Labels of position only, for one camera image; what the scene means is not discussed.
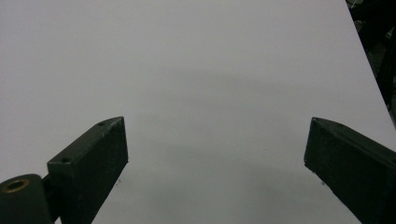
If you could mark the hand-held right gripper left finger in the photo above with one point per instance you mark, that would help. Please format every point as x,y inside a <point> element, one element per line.
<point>93,161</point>

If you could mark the dark metal stand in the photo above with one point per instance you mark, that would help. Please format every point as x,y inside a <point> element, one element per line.
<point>381,37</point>

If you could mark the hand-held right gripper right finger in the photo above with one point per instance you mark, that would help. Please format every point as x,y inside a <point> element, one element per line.
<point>351,168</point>

